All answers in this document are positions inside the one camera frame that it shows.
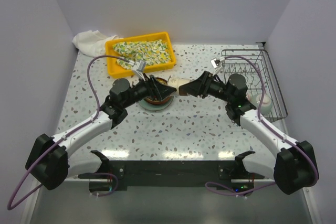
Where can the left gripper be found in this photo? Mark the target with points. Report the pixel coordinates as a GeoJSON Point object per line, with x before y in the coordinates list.
{"type": "Point", "coordinates": [156, 90]}

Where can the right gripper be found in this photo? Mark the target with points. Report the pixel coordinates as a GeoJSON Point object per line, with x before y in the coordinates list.
{"type": "Point", "coordinates": [200, 86]}

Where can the beige cup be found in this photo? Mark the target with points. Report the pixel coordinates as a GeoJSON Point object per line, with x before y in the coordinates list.
{"type": "Point", "coordinates": [177, 83]}

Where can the large celadon green plate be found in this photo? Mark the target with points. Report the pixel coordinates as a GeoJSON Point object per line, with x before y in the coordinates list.
{"type": "Point", "coordinates": [153, 107]}

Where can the pale green bowl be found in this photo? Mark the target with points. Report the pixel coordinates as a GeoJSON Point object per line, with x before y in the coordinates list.
{"type": "Point", "coordinates": [266, 103]}

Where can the yellow patterned plate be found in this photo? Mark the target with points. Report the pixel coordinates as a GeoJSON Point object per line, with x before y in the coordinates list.
{"type": "Point", "coordinates": [161, 81]}

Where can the white red patterned bowl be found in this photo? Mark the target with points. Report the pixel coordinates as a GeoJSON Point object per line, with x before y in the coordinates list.
{"type": "Point", "coordinates": [248, 96]}

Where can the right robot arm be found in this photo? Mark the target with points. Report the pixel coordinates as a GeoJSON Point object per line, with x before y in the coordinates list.
{"type": "Point", "coordinates": [295, 165]}

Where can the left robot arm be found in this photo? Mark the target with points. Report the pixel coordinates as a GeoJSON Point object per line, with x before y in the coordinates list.
{"type": "Point", "coordinates": [49, 159]}

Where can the lemon print cloth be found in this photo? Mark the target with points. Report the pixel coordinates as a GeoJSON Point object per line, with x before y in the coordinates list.
{"type": "Point", "coordinates": [155, 52]}

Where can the yellow plastic tray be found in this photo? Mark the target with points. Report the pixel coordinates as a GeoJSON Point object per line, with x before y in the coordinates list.
{"type": "Point", "coordinates": [120, 68]}

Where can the white cloth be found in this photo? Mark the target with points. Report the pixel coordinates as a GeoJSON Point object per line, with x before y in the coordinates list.
{"type": "Point", "coordinates": [92, 43]}

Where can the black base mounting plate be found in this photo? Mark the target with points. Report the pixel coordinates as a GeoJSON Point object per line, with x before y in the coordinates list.
{"type": "Point", "coordinates": [124, 174]}

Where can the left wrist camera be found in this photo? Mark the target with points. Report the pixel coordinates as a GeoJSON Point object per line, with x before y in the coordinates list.
{"type": "Point", "coordinates": [138, 68]}

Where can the black wire dish rack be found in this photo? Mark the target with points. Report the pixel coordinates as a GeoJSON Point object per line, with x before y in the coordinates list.
{"type": "Point", "coordinates": [256, 67]}

